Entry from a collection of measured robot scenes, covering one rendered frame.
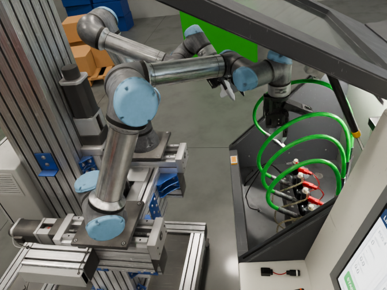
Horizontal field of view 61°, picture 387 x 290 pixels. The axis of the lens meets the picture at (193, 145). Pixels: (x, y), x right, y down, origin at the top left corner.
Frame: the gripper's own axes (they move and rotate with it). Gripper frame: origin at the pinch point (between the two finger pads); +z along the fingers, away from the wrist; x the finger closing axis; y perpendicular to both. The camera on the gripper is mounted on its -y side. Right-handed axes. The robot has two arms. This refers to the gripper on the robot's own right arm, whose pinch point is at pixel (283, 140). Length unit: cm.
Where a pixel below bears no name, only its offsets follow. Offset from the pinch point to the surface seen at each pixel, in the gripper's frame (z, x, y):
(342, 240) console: -0.2, 45.8, -6.9
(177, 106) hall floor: 122, -249, 81
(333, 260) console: 7.3, 46.9, -5.1
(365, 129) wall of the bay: 4.1, -7.6, -33.0
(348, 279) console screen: 3, 55, -6
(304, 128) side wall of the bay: 17.5, -30.8, -15.9
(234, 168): 26.6, -16.1, 19.0
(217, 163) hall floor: 122, -133, 33
